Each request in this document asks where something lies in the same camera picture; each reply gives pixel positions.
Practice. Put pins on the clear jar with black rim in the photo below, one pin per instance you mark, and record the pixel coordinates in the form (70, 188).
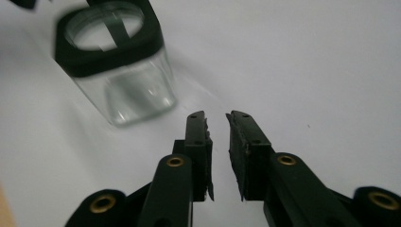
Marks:
(115, 61)

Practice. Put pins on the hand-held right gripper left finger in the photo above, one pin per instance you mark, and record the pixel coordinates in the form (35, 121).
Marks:
(197, 151)

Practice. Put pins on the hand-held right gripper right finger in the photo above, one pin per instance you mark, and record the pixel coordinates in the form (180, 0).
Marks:
(249, 157)

